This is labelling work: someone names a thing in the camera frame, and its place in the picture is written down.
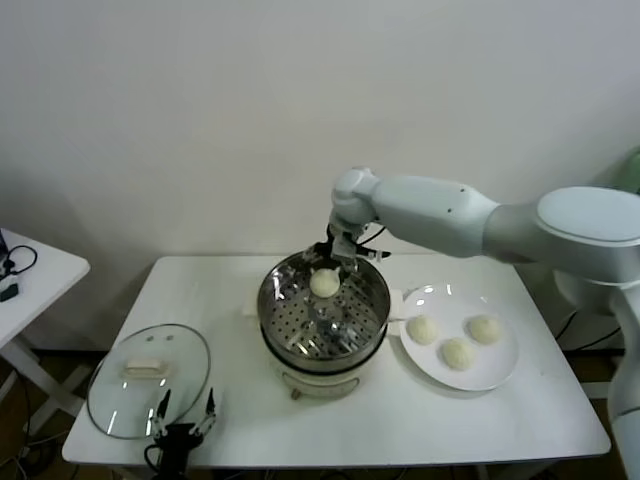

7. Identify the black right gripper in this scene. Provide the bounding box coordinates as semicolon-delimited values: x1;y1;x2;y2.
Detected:
301;223;366;284

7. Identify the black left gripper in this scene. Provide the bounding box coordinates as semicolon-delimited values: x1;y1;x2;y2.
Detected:
151;387;219;480

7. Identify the white steamed baozi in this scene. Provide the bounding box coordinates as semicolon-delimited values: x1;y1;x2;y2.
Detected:
309;268;342;300
406;314;440;346
439;337;477;372
468;315;502;346

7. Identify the perforated steel steamer basket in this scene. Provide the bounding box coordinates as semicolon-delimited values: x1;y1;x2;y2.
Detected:
257;249;392;359

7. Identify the steel steamer pot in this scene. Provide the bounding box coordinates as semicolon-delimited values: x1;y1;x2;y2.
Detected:
242;287;405;401

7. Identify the white round plate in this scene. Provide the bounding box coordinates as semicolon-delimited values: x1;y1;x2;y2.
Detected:
399;283;520;392

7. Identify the small white folding table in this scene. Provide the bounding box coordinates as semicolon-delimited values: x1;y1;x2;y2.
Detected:
0;227;92;426

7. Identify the pale green appliance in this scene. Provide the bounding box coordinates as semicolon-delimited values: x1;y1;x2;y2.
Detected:
618;147;640;195

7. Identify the glass lid with white handle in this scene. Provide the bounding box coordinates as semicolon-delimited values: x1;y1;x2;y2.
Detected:
86;323;212;441

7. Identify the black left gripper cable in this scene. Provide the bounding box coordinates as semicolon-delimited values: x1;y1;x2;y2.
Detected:
143;442;166;470

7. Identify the thin black looped cable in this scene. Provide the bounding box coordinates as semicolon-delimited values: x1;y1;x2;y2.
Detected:
1;244;39;277

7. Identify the long black power cable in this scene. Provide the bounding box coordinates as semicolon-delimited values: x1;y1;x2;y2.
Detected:
556;308;624;351

